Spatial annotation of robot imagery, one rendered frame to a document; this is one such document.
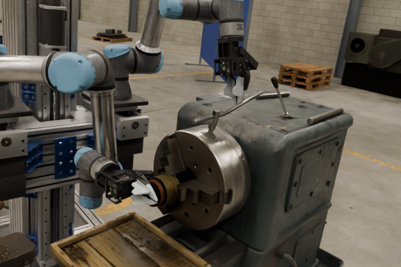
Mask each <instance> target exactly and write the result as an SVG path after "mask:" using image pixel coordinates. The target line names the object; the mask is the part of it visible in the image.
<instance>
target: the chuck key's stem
mask: <svg viewBox="0 0 401 267"><path fill-rule="evenodd" d="M220 112H221V111H220V110H219V109H214V110H213V112H212V115H214V116H215V118H214V119H210V122H209V125H208V128H209V130H208V133H207V136H209V137H211V136H212V132H213V130H215V128H216V125H217V121H218V118H219V116H220Z"/></svg>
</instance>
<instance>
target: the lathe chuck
mask: <svg viewBox="0 0 401 267"><path fill-rule="evenodd" d="M208 130H209V128H208V127H203V126H197V127H191V128H186V129H183V130H178V131H175V133H172V134H176V136H177V140H178V143H179V145H180V149H181V153H182V155H183V159H184V162H185V165H186V167H188V168H187V170H186V171H182V172H180V173H177V174H174V175H172V176H175V177H176V178H177V179H178V181H179V182H180V181H181V180H183V181H185V182H186V181H188V180H192V179H197V180H198V181H200V182H203V183H205V184H207V185H210V186H212V187H213V188H216V189H218V190H220V191H223V192H225V193H227V192H228V191H229V190H230V201H229V202H228V204H226V203H225V204H222V203H220V202H219V203H217V204H215V205H213V206H211V207H208V206H207V205H205V204H203V203H201V202H199V201H198V202H195V203H192V202H190V201H188V200H184V201H179V203H178V204H177V206H176V207H175V209H174V210H173V212H172V213H171V216H172V217H173V218H174V219H175V220H176V221H177V222H178V223H180V224H181V225H183V226H185V227H187V228H189V229H192V230H196V231H203V230H206V229H209V228H211V227H213V226H214V225H216V224H218V223H220V222H222V221H224V220H226V219H228V218H229V217H231V216H232V215H233V214H234V213H235V212H236V211H237V210H238V208H239V206H240V204H241V202H242V198H243V193H244V186H245V183H244V175H243V170H242V165H241V163H240V160H239V157H238V155H237V153H236V151H235V150H234V148H233V146H232V145H231V144H230V143H229V141H228V140H227V139H226V138H225V137H224V136H223V135H221V134H220V133H219V132H217V131H215V130H213V132H212V134H213V135H214V138H209V137H206V136H205V135H204V133H207V132H208ZM172 134H168V135H166V136H165V137H164V138H163V139H162V140H161V142H164V141H166V140H169V136H170V135H172ZM161 142H160V143H161ZM163 156H164V155H163V152H162V149H161V145H160V144H159V145H158V147H157V150H156V153H155V158H154V163H153V173H154V177H156V176H158V171H157V169H159V168H162V166H161V162H160V160H159V158H161V157H163Z"/></svg>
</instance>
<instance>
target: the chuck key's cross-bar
mask: <svg viewBox="0 0 401 267"><path fill-rule="evenodd" d="M261 94H263V92H262V91H259V92H257V93H255V94H254V95H252V96H251V97H249V98H247V99H245V100H244V101H242V102H240V103H238V104H237V105H235V106H233V107H232V108H230V109H228V110H226V111H225V112H222V113H220V116H219V117H222V116H225V115H227V114H229V113H230V112H233V111H234V110H236V109H237V108H239V107H241V106H242V105H244V104H246V103H248V102H249V101H251V100H252V99H254V98H256V97H258V96H259V95H261ZM214 118H215V116H214V115H210V116H206V117H203V118H198V119H194V120H192V124H197V123H200V122H204V121H208V120H210V119H214Z"/></svg>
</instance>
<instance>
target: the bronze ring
mask: <svg viewBox="0 0 401 267"><path fill-rule="evenodd" d="M148 181H149V183H150V185H151V186H152V188H153V190H154V192H155V194H156V196H157V198H158V203H156V204H153V205H149V206H151V207H157V206H159V205H160V206H162V205H165V204H172V203H174V202H175V200H176V199H177V195H178V190H177V185H178V184H180V182H179V181H178V179H177V178H176V177H175V176H170V175H169V174H168V173H161V174H159V175H158V176H156V177H153V178H151V179H150V180H148Z"/></svg>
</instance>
